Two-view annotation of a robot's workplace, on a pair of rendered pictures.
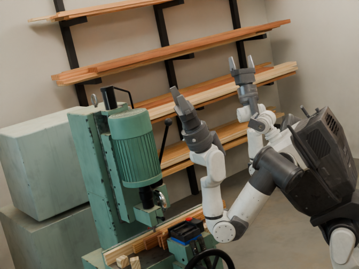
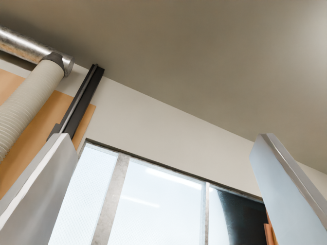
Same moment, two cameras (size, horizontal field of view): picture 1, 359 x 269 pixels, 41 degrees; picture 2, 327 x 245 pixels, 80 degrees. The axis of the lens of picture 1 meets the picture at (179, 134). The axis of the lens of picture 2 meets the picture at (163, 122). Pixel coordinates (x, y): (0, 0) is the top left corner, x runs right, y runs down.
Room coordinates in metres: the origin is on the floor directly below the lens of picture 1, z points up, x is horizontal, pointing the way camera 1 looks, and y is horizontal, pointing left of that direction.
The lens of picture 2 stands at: (1.55, -0.11, 1.58)
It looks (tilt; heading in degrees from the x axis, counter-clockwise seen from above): 35 degrees up; 104
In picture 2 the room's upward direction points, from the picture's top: 10 degrees clockwise
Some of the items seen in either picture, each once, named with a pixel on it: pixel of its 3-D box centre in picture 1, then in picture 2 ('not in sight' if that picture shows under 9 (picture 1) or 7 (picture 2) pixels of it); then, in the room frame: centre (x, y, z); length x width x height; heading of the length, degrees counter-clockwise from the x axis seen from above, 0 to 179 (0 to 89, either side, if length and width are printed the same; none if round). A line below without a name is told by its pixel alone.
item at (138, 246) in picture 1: (181, 224); not in sight; (2.10, 0.07, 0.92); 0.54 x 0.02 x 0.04; 124
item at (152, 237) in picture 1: (167, 234); not in sight; (2.02, 0.14, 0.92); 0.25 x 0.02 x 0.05; 124
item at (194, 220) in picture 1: (188, 229); not in sight; (1.88, 0.04, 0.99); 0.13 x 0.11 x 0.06; 124
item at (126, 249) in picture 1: (162, 231); not in sight; (2.06, 0.17, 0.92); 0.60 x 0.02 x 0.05; 124
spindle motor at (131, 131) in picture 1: (135, 147); not in sight; (2.01, 0.20, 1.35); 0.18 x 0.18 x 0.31
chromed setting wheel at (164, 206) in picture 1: (158, 202); not in sight; (2.19, 0.17, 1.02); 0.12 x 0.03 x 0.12; 34
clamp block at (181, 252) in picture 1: (190, 245); not in sight; (1.88, 0.05, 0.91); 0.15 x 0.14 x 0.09; 124
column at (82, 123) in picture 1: (112, 178); not in sight; (2.25, 0.36, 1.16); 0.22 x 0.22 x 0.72; 34
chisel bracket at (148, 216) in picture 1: (149, 215); not in sight; (2.03, 0.21, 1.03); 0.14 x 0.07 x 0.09; 34
